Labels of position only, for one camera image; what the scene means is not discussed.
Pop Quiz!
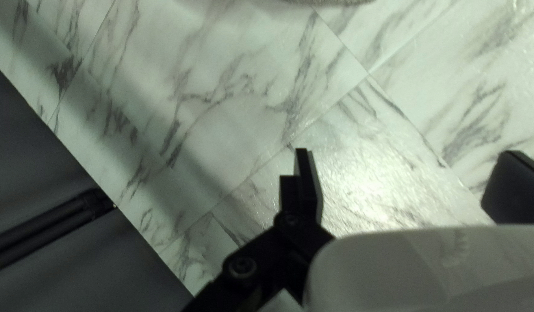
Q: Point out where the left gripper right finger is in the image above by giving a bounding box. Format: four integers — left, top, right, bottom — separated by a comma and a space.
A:
481, 150, 534, 224

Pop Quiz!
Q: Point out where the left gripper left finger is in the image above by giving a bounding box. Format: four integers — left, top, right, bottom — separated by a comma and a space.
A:
182, 148, 335, 312

